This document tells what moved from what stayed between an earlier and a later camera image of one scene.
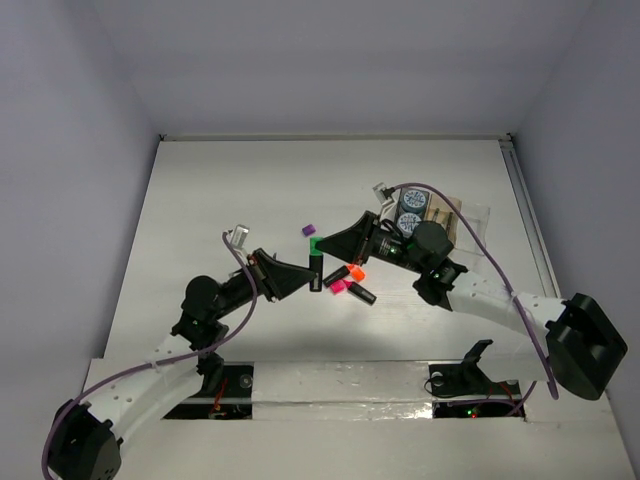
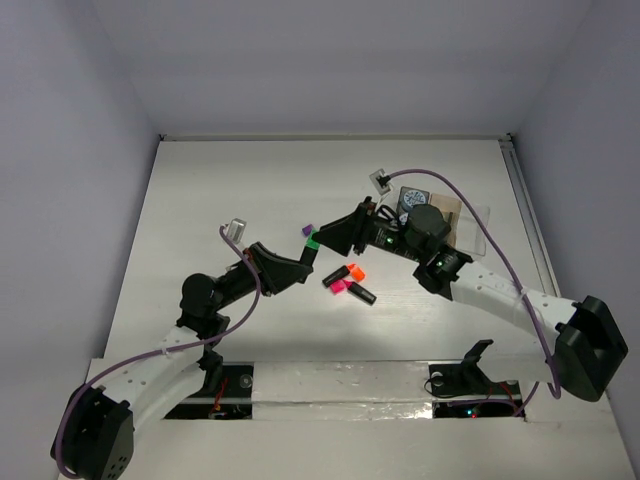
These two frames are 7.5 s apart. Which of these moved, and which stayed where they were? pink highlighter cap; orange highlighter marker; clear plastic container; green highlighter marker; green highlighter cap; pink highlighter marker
Moved: green highlighter marker; green highlighter cap
Stayed: clear plastic container; pink highlighter marker; pink highlighter cap; orange highlighter marker
